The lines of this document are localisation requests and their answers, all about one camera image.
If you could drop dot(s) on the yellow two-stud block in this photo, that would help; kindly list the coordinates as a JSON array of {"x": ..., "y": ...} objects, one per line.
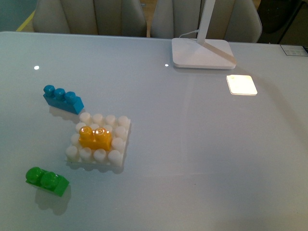
[{"x": 99, "y": 138}]

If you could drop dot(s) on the blue three-stud block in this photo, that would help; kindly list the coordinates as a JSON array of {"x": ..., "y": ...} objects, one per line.
[{"x": 67, "y": 101}]

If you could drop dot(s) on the green two-stud block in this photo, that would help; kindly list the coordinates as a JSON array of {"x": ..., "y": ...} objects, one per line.
[{"x": 47, "y": 180}]

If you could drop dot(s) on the white desk lamp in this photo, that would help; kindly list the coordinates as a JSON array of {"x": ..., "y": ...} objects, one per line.
[{"x": 203, "y": 53}]

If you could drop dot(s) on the beige left chair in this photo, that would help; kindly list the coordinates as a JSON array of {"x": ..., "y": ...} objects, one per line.
[{"x": 90, "y": 17}]

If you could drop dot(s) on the beige chair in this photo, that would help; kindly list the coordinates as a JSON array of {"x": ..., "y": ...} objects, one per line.
[
  {"x": 231, "y": 20},
  {"x": 90, "y": 17}
]

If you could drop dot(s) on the beige right chair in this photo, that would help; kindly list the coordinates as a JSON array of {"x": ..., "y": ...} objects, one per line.
[{"x": 231, "y": 20}]

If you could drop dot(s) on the label sticker on table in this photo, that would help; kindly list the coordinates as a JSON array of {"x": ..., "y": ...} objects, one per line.
[{"x": 294, "y": 50}]

